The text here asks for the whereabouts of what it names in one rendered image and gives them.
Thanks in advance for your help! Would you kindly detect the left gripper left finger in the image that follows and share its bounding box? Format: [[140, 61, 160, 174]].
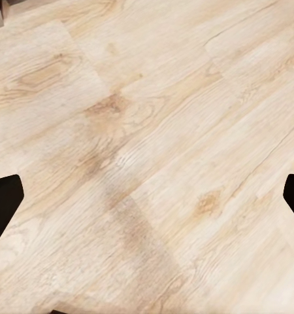
[[0, 174, 24, 237]]

